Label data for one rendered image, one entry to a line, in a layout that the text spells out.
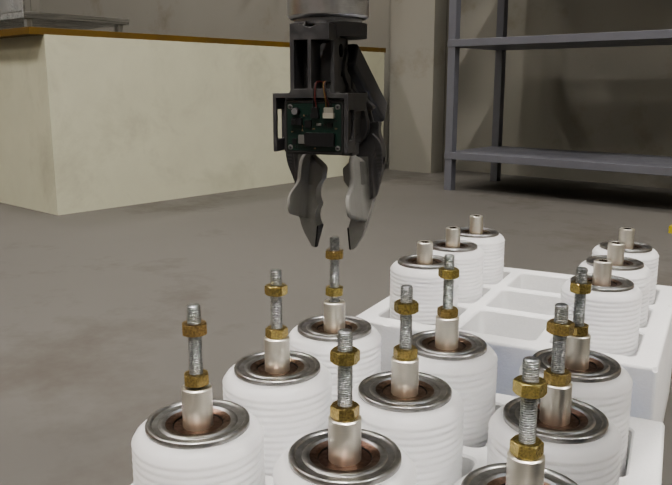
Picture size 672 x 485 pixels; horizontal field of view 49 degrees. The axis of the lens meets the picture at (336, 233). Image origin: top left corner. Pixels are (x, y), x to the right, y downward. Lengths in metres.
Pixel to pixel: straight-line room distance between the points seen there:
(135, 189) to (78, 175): 0.27
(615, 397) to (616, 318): 0.29
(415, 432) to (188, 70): 2.88
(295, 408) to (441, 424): 0.12
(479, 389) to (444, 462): 0.11
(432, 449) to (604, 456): 0.12
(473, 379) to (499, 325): 0.40
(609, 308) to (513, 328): 0.18
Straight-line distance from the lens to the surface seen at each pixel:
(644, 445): 0.73
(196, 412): 0.55
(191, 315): 0.53
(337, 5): 0.67
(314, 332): 0.74
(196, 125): 3.38
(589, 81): 4.04
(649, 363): 0.93
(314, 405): 0.63
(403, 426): 0.57
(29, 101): 3.14
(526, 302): 1.18
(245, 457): 0.54
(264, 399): 0.62
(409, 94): 4.30
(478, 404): 0.70
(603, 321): 0.94
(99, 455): 1.09
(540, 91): 4.15
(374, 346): 0.73
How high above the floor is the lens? 0.50
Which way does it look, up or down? 11 degrees down
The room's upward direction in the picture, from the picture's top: straight up
